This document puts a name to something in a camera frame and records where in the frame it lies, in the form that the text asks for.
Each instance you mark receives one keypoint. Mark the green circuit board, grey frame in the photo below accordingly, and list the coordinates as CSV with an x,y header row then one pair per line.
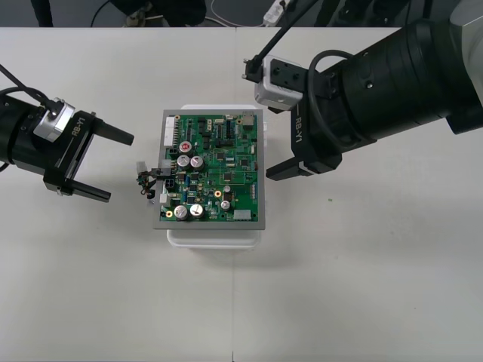
x,y
226,169

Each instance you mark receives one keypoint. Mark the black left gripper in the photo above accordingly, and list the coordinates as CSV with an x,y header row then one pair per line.
x,y
81,130

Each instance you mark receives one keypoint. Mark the person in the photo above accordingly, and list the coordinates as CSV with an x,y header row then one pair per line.
x,y
170,11

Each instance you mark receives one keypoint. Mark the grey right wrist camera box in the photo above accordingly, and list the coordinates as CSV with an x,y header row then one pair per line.
x,y
268,94

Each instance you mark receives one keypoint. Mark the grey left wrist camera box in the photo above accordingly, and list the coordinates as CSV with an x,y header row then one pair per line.
x,y
51,122

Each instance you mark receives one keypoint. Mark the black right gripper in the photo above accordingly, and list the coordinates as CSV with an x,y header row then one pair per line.
x,y
302,132

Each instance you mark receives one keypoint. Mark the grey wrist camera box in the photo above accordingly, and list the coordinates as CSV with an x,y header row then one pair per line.
x,y
51,122
268,94

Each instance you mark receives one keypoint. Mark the white power strip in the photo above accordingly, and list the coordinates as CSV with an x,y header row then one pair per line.
x,y
275,13

